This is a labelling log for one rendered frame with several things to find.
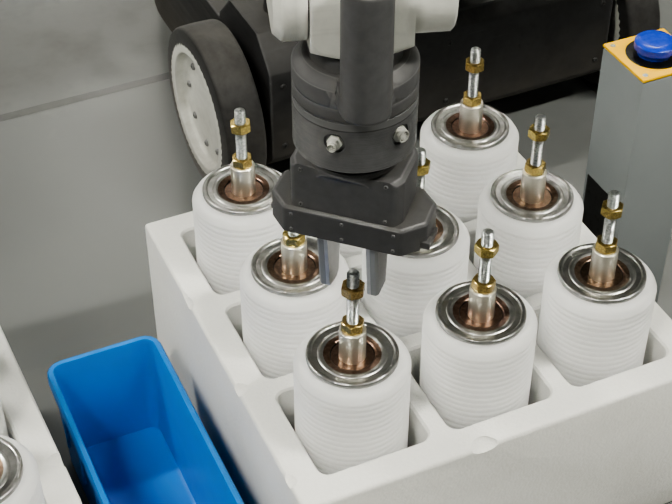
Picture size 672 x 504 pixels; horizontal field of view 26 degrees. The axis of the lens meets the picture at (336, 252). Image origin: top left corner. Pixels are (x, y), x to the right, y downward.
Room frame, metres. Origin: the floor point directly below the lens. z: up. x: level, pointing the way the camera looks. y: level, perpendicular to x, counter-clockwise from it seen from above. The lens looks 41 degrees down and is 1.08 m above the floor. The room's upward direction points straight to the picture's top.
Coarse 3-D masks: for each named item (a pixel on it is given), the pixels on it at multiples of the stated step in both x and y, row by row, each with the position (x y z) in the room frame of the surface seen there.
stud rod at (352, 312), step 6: (354, 270) 0.84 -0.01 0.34; (348, 276) 0.83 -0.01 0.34; (354, 276) 0.83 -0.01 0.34; (348, 282) 0.83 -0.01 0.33; (354, 282) 0.83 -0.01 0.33; (354, 288) 0.83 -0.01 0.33; (348, 300) 0.83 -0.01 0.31; (354, 300) 0.83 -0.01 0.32; (348, 306) 0.83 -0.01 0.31; (354, 306) 0.83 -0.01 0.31; (348, 312) 0.83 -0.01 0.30; (354, 312) 0.83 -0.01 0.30; (348, 318) 0.83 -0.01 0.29; (354, 318) 0.83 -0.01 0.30; (354, 324) 0.83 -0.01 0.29
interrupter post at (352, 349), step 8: (344, 336) 0.83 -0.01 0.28; (352, 336) 0.83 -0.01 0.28; (360, 336) 0.83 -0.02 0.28; (344, 344) 0.83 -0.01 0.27; (352, 344) 0.82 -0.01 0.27; (360, 344) 0.83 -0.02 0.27; (344, 352) 0.83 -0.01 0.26; (352, 352) 0.82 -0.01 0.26; (360, 352) 0.83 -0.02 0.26; (344, 360) 0.83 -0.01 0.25; (352, 360) 0.82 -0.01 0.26; (360, 360) 0.83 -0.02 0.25
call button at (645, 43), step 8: (648, 32) 1.19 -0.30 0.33; (656, 32) 1.19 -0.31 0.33; (664, 32) 1.19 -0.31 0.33; (640, 40) 1.18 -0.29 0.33; (648, 40) 1.18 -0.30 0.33; (656, 40) 1.18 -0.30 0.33; (664, 40) 1.18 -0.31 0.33; (640, 48) 1.17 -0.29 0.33; (648, 48) 1.16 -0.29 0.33; (656, 48) 1.16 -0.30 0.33; (664, 48) 1.16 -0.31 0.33; (640, 56) 1.17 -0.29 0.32; (648, 56) 1.16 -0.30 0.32; (656, 56) 1.16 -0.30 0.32; (664, 56) 1.16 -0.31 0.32
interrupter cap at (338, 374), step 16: (320, 336) 0.85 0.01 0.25; (336, 336) 0.85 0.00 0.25; (368, 336) 0.85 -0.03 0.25; (384, 336) 0.85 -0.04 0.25; (320, 352) 0.83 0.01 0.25; (336, 352) 0.84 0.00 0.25; (368, 352) 0.84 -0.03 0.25; (384, 352) 0.83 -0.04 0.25; (320, 368) 0.82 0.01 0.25; (336, 368) 0.82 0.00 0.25; (352, 368) 0.82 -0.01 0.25; (368, 368) 0.82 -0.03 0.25; (384, 368) 0.82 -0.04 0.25; (336, 384) 0.80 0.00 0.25; (352, 384) 0.80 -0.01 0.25; (368, 384) 0.80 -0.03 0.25
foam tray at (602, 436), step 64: (192, 256) 1.04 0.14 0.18; (192, 320) 0.97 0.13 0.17; (192, 384) 0.98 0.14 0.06; (256, 384) 0.87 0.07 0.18; (640, 384) 0.87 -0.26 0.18; (256, 448) 0.83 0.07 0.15; (448, 448) 0.80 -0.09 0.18; (512, 448) 0.81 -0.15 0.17; (576, 448) 0.84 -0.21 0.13; (640, 448) 0.87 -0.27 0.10
